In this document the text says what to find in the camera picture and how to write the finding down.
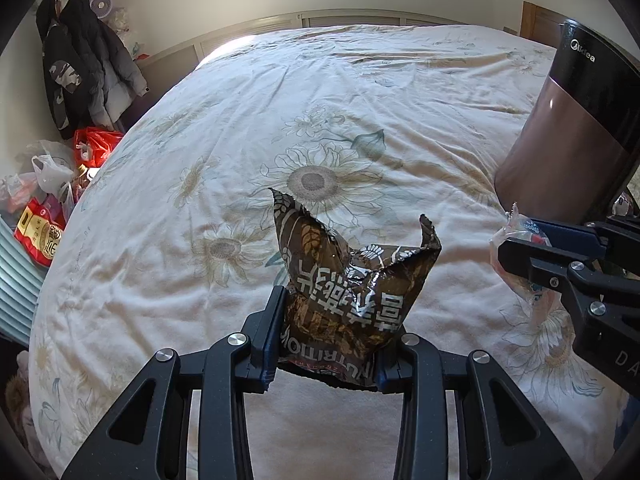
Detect grey window sill radiator cover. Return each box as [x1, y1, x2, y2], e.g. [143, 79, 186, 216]
[139, 9, 463, 68]

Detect red yellow gift bag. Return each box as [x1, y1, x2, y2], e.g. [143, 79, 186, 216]
[14, 195, 66, 268]

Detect pink translucent plastic bag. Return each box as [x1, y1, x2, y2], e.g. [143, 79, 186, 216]
[0, 172, 38, 214]

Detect dark hanging jackets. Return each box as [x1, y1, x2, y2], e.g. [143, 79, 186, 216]
[36, 0, 149, 140]

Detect clear white bunny candy packet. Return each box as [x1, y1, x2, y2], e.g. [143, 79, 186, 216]
[489, 203, 560, 328]

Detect brown nutrition snack bag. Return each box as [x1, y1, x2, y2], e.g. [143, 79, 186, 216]
[272, 191, 442, 390]

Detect floral cream bed quilt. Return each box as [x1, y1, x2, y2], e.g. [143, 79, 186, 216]
[29, 25, 627, 479]

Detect light blue suitcase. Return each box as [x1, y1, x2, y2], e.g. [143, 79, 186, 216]
[0, 219, 46, 348]

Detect wooden headboard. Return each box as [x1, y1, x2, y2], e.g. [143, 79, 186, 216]
[520, 1, 567, 48]

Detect grey clothes pile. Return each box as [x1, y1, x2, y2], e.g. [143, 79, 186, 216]
[4, 350, 56, 479]

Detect red plastic bag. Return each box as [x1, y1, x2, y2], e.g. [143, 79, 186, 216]
[73, 127, 124, 168]

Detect white plastic bag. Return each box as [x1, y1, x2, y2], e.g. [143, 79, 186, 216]
[32, 154, 75, 195]

